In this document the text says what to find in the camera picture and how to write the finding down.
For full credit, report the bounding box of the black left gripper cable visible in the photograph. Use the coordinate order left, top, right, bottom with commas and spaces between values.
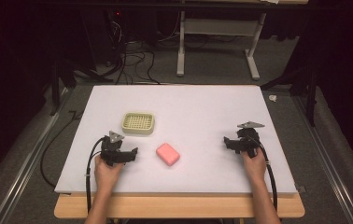
85, 136, 106, 216

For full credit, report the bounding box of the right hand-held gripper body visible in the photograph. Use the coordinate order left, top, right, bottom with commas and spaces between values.
236, 120, 266, 159

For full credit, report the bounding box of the black metal stand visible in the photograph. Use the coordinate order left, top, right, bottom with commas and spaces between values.
49, 57, 114, 117
260, 61, 318, 127

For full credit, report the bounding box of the pink soap bar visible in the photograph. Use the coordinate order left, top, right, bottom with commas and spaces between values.
155, 142, 181, 167

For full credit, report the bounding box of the tangle of black cables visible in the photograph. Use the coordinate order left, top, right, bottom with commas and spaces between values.
105, 12, 162, 86

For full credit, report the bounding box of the black floor cable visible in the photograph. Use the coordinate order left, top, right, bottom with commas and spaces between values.
39, 109, 83, 189

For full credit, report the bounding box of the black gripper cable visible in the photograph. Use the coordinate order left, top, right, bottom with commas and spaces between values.
85, 136, 106, 216
248, 135, 279, 213

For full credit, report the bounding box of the person's right hand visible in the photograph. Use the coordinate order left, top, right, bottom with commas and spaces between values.
240, 147, 268, 185

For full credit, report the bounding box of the cream slotted soap dish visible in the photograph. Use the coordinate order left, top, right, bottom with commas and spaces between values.
120, 112, 156, 136

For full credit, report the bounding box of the person's left hand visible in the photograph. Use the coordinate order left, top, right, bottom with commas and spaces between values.
93, 154, 125, 196

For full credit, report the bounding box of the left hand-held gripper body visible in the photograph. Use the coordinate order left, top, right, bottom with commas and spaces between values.
100, 130, 126, 167

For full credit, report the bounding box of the metal floor rail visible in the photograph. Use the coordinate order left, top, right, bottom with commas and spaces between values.
292, 94, 353, 224
0, 88, 74, 224

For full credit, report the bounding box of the white metal desk frame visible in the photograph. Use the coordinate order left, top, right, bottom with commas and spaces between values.
176, 10, 268, 81

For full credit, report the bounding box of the white table mat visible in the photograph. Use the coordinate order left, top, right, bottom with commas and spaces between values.
54, 84, 299, 198

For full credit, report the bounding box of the wooden table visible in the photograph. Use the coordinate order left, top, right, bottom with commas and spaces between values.
53, 191, 306, 219

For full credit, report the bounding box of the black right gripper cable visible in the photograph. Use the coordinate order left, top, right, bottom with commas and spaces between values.
248, 135, 279, 213

